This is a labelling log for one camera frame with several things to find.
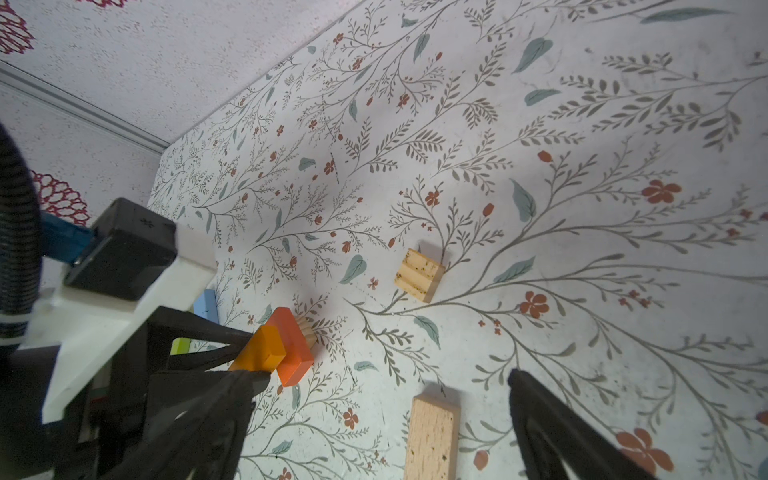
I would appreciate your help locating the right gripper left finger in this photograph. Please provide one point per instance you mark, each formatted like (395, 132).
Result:
(195, 425)

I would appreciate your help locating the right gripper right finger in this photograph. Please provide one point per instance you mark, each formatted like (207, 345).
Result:
(554, 441)

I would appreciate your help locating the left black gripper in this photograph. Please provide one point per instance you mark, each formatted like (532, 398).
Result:
(90, 330)

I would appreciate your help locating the orange wood block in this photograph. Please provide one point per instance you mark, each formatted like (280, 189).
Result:
(263, 352)

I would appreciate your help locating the red wood block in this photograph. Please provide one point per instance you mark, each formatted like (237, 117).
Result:
(299, 358)

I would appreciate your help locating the small natural wood cube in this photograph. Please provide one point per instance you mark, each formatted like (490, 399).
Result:
(307, 331)

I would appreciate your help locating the grooved natural wood block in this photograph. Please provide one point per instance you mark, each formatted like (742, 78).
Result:
(419, 276)

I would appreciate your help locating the green wood block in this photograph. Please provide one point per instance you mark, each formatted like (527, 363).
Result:
(180, 346)

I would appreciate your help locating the blue wood block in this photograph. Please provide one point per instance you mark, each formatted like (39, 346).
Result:
(205, 306)

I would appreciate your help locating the long natural wood block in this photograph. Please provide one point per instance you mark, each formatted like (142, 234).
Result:
(432, 444)

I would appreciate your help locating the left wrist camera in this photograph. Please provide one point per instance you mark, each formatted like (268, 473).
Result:
(131, 247)

